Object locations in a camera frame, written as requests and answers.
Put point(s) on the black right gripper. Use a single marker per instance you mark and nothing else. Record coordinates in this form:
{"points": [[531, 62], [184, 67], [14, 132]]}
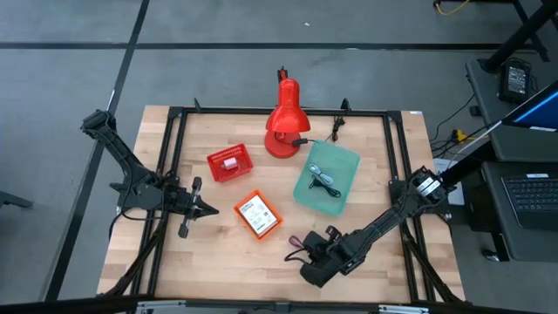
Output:
{"points": [[327, 266]]}

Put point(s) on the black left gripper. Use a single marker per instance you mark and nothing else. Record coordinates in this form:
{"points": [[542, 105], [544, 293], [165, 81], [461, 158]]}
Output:
{"points": [[192, 207]]}

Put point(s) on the orange plastic basket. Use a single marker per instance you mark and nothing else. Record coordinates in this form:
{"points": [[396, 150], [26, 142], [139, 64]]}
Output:
{"points": [[239, 213]]}

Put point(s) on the white pink charger block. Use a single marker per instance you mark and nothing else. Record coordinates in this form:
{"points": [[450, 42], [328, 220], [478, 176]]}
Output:
{"points": [[230, 164]]}

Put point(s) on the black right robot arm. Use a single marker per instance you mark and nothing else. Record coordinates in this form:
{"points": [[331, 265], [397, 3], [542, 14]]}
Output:
{"points": [[392, 218]]}

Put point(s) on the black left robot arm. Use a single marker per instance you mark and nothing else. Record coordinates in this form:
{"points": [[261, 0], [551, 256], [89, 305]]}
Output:
{"points": [[126, 161]]}

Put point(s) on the teal translucent plastic bin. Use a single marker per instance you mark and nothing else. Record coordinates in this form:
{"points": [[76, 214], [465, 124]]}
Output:
{"points": [[340, 157]]}

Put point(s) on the red plastic basket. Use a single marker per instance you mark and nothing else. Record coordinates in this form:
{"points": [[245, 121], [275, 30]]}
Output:
{"points": [[242, 154]]}

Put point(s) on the silver aluminium bar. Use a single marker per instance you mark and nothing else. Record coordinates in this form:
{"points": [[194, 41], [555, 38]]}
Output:
{"points": [[403, 309], [159, 306]]}

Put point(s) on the red desk lamp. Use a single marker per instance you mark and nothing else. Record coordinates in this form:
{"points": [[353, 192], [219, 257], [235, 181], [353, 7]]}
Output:
{"points": [[287, 118]]}

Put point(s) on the yellow plug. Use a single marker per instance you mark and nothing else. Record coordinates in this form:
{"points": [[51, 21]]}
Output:
{"points": [[458, 135]]}

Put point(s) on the black stand foot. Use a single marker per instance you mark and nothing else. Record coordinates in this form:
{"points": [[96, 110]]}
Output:
{"points": [[15, 200]]}

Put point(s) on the black laptop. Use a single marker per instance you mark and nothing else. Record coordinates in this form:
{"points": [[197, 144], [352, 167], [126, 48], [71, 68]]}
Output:
{"points": [[534, 200]]}

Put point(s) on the dark side desk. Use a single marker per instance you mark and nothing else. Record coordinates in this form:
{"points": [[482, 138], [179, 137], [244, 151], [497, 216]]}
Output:
{"points": [[484, 96]]}

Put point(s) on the black power adapter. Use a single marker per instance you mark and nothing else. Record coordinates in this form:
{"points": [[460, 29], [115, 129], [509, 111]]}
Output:
{"points": [[515, 80]]}

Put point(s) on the monitor with blue screen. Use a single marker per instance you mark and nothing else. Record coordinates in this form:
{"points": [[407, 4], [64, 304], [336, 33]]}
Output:
{"points": [[538, 111]]}

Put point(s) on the black diagonal desk leg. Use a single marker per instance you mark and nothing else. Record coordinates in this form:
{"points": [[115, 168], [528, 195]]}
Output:
{"points": [[519, 39]]}

